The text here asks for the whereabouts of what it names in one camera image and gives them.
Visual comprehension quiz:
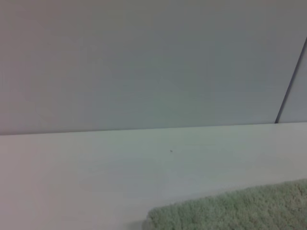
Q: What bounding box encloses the green terry towel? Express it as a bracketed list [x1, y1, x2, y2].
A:
[142, 178, 307, 230]

